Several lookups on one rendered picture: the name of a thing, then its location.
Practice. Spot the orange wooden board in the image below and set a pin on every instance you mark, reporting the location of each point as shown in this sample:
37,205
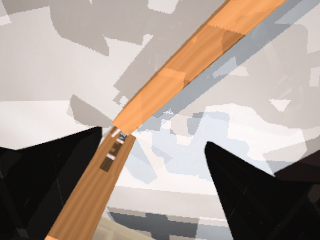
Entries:
232,21

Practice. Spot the wooden post with slot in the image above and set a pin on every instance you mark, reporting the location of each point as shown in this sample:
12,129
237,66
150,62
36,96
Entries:
80,216

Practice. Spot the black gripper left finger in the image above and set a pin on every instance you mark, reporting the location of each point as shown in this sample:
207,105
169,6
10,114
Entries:
36,181

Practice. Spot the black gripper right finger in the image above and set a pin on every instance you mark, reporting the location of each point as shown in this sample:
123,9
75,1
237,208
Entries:
256,205

